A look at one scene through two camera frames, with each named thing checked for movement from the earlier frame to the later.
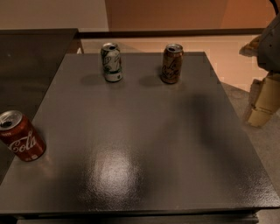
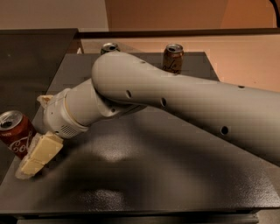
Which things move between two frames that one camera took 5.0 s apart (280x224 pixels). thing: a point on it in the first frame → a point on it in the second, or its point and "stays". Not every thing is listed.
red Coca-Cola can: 21,136 stays
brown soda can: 172,63 stays
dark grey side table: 30,59 stays
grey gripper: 270,48 → 57,115
